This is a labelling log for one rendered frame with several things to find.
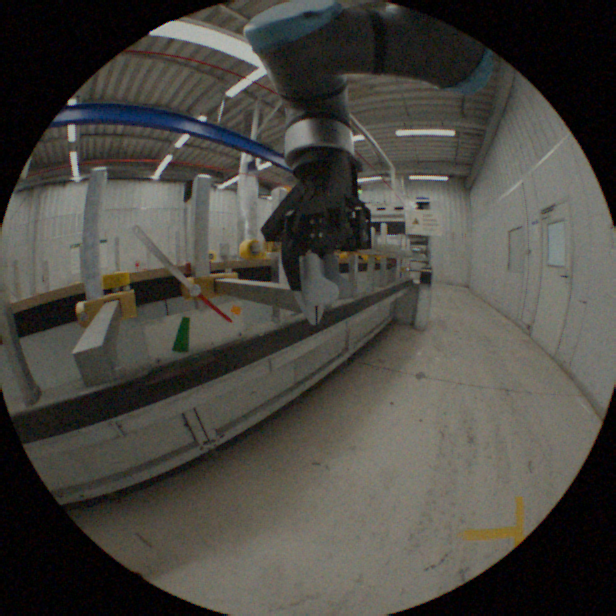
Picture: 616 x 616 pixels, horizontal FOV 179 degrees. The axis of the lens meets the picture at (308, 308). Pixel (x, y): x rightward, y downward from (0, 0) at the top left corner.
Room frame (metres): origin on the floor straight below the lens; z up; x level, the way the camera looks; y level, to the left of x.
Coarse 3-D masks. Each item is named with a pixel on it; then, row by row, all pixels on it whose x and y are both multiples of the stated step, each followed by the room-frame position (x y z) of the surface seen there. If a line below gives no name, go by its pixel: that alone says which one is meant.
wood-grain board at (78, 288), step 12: (216, 264) 0.61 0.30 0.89; (228, 264) 0.64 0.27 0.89; (240, 264) 0.68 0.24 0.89; (252, 264) 0.72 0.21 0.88; (264, 264) 0.77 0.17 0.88; (132, 276) 0.39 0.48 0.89; (144, 276) 0.42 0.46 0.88; (156, 276) 0.45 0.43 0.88; (60, 288) 0.21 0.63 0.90; (72, 288) 0.24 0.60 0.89; (84, 288) 0.27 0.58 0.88; (24, 300) 0.10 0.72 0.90; (36, 300) 0.13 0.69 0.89; (48, 300) 0.17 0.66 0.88
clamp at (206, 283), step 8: (192, 280) 0.38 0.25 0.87; (200, 280) 0.38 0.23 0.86; (208, 280) 0.40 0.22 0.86; (184, 288) 0.37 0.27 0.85; (200, 288) 0.38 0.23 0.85; (208, 288) 0.40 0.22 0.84; (184, 296) 0.37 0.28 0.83; (192, 296) 0.37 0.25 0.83; (208, 296) 0.40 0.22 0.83; (216, 296) 0.41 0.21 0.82
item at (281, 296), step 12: (216, 288) 0.41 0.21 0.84; (228, 288) 0.37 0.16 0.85; (240, 288) 0.34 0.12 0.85; (252, 288) 0.31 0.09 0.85; (264, 288) 0.29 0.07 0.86; (276, 288) 0.27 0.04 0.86; (288, 288) 0.26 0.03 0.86; (252, 300) 0.31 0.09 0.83; (264, 300) 0.29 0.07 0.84; (276, 300) 0.27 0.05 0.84; (288, 300) 0.26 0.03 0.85; (300, 312) 0.25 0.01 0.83
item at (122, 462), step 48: (144, 288) 0.44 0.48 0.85; (0, 336) -0.02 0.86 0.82; (48, 336) 0.15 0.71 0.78; (336, 336) 1.33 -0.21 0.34; (48, 384) 0.10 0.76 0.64; (288, 384) 0.94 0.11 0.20; (144, 432) 0.32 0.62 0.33; (192, 432) 0.47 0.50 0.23; (240, 432) 0.62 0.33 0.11; (48, 480) -0.19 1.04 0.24; (96, 480) 0.02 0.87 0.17; (144, 480) 0.19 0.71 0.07
